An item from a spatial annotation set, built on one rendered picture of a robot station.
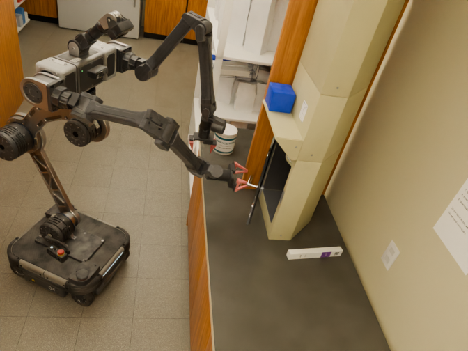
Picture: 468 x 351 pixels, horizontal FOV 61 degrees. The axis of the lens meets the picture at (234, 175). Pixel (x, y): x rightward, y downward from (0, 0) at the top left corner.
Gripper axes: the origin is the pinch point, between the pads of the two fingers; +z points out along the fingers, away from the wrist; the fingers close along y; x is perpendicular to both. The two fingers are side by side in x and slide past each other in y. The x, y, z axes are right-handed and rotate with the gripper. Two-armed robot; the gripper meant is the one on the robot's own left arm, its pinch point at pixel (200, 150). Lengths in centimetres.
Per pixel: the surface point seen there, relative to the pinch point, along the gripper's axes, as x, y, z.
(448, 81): -50, 76, -75
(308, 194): -46, 44, -14
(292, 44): -9, 30, -66
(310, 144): -46, 37, -40
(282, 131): -41, 25, -41
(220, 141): 21.6, 13.3, 7.0
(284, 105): -25, 29, -45
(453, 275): -99, 76, -28
